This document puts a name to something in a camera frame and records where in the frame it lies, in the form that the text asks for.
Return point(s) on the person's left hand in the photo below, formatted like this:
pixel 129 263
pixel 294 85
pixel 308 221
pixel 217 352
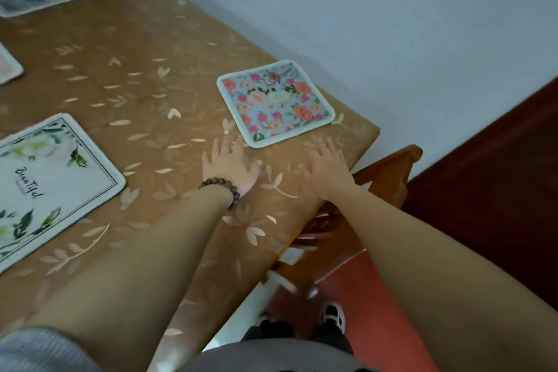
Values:
pixel 230 170

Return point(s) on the person's right hand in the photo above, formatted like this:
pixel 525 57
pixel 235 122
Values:
pixel 328 173

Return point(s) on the person's left little finger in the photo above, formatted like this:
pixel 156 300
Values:
pixel 205 160

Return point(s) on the person's left middle finger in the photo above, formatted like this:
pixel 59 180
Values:
pixel 226 145

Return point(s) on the person's right middle finger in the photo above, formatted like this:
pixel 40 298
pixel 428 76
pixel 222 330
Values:
pixel 322 149

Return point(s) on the person's right little finger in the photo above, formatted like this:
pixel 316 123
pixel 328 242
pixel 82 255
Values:
pixel 343 159

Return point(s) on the person's left thumb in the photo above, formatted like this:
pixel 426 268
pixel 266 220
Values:
pixel 256 171

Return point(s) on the person's right thumb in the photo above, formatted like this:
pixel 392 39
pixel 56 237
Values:
pixel 306 172

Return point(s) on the person's right forearm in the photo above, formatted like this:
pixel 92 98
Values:
pixel 436 271

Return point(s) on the person's left forearm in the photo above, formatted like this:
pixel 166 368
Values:
pixel 144 262

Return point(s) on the wooden chair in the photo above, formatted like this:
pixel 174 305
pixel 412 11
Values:
pixel 379 175

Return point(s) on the blue floral square mat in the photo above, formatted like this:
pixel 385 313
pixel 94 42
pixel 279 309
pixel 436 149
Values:
pixel 275 102

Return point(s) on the brown floral tablecloth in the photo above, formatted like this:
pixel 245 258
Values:
pixel 144 92

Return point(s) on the black white right shoe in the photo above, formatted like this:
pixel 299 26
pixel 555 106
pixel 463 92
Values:
pixel 333 316

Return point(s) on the black white shoe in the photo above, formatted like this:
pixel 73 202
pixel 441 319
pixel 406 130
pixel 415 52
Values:
pixel 333 316
pixel 264 321

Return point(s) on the black white left shoe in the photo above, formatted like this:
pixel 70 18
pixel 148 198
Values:
pixel 264 321

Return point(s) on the white green leaf placemat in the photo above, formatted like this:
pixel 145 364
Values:
pixel 48 184

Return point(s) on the black trousers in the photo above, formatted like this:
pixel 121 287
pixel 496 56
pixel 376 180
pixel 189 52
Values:
pixel 301 334

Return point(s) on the grey shirt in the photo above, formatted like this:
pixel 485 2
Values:
pixel 279 358

